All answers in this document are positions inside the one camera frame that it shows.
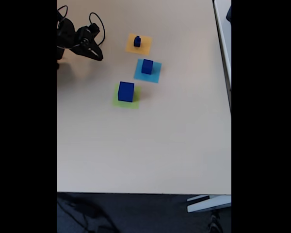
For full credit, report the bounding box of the medium blue cube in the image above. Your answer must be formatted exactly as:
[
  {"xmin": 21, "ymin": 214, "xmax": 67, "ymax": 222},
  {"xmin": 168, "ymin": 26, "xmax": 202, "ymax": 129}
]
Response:
[{"xmin": 141, "ymin": 59, "xmax": 154, "ymax": 75}]

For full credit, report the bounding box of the orange paper square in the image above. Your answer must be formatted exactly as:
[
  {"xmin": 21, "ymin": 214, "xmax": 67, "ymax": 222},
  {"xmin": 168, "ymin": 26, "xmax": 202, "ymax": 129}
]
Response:
[{"xmin": 125, "ymin": 33, "xmax": 153, "ymax": 55}]

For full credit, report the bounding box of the green paper square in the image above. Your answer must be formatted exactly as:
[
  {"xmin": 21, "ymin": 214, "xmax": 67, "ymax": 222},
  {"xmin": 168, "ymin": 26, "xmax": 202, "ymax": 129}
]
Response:
[{"xmin": 112, "ymin": 83, "xmax": 142, "ymax": 109}]

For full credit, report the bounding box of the light blue paper square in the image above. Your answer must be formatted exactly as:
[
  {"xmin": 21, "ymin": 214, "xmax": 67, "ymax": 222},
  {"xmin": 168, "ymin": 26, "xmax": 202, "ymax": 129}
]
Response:
[{"xmin": 133, "ymin": 59, "xmax": 162, "ymax": 84}]

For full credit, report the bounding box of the large blue cube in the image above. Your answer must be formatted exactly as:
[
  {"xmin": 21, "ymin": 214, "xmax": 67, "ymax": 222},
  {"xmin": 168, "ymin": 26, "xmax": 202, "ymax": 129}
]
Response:
[{"xmin": 118, "ymin": 81, "xmax": 135, "ymax": 103}]

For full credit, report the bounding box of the white neighbouring table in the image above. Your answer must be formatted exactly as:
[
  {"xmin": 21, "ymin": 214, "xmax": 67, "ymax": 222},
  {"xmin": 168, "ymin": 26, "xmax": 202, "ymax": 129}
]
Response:
[{"xmin": 212, "ymin": 0, "xmax": 232, "ymax": 112}]

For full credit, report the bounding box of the white table foot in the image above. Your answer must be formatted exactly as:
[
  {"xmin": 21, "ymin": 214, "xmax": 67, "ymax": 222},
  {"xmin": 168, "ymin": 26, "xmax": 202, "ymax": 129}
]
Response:
[{"xmin": 186, "ymin": 195, "xmax": 232, "ymax": 214}]

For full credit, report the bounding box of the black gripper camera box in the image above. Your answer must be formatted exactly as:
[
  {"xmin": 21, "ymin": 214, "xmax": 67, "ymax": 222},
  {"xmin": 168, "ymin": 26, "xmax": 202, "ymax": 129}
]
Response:
[{"xmin": 88, "ymin": 23, "xmax": 100, "ymax": 37}]

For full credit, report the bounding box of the black camera cable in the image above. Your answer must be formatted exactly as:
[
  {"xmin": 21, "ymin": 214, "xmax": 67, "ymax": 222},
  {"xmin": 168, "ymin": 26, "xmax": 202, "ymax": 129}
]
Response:
[{"xmin": 88, "ymin": 12, "xmax": 106, "ymax": 47}]

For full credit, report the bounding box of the thin arm motor wire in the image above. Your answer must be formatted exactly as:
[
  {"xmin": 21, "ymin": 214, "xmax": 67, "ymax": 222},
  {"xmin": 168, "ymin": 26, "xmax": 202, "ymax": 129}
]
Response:
[{"xmin": 57, "ymin": 5, "xmax": 68, "ymax": 24}]

